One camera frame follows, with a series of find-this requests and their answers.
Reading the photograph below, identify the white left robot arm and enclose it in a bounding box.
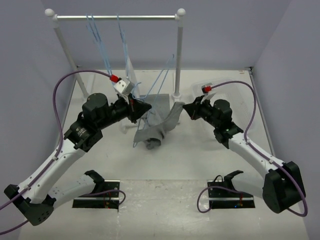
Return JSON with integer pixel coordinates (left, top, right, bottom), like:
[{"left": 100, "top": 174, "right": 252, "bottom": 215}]
[{"left": 4, "top": 93, "right": 152, "bottom": 226}]

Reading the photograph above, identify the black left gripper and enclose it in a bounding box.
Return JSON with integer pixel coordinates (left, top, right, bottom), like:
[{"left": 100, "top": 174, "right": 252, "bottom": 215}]
[{"left": 97, "top": 92, "right": 152, "bottom": 130}]

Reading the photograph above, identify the blue empty hanger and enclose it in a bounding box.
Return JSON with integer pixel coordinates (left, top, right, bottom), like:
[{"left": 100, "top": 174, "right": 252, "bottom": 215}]
[{"left": 85, "top": 14, "right": 112, "bottom": 75}]

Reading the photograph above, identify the white metal clothes rack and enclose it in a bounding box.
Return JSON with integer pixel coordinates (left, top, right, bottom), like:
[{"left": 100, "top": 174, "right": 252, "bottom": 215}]
[{"left": 44, "top": 8, "right": 186, "bottom": 100}]

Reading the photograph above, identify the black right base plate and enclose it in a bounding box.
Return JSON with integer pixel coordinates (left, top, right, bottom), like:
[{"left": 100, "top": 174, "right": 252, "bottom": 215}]
[{"left": 207, "top": 173, "right": 256, "bottom": 209}]

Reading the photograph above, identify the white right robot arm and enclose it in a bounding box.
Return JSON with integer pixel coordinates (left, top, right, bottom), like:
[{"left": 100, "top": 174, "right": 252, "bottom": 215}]
[{"left": 183, "top": 96, "right": 308, "bottom": 217}]

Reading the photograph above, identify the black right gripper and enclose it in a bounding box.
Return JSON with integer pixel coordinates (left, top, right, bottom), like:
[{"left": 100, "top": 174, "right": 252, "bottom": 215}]
[{"left": 183, "top": 95, "right": 220, "bottom": 129}]

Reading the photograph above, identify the grey tank top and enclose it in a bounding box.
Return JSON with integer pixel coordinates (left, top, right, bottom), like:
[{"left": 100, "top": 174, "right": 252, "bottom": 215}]
[{"left": 133, "top": 101, "right": 185, "bottom": 150}]

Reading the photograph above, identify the white plastic laundry basket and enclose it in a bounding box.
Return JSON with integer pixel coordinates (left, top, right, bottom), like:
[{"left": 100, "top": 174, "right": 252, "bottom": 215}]
[{"left": 190, "top": 78, "right": 255, "bottom": 124}]

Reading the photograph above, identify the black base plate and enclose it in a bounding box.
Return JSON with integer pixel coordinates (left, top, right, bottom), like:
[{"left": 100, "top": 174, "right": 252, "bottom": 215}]
[
  {"left": 207, "top": 173, "right": 256, "bottom": 209},
  {"left": 72, "top": 180, "right": 121, "bottom": 210}
]

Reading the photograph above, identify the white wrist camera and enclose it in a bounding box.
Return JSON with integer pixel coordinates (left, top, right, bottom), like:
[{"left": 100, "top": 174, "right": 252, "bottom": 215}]
[
  {"left": 113, "top": 78, "right": 135, "bottom": 96},
  {"left": 200, "top": 84, "right": 216, "bottom": 103}
]

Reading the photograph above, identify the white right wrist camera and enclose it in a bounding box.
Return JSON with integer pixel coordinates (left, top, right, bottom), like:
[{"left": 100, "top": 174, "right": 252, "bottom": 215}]
[{"left": 200, "top": 84, "right": 216, "bottom": 103}]

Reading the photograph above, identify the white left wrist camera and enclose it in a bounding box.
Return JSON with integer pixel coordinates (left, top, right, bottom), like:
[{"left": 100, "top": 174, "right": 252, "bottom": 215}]
[{"left": 113, "top": 78, "right": 135, "bottom": 96}]

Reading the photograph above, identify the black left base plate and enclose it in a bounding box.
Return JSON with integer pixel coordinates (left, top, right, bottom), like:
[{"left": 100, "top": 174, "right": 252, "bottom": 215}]
[{"left": 72, "top": 180, "right": 121, "bottom": 210}]

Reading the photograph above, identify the white tank top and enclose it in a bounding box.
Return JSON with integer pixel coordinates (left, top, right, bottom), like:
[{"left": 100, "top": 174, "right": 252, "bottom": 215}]
[{"left": 120, "top": 56, "right": 137, "bottom": 134}]

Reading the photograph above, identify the blue wire hanger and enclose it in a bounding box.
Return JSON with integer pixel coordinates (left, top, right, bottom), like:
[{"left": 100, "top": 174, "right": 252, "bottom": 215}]
[{"left": 131, "top": 53, "right": 175, "bottom": 133}]

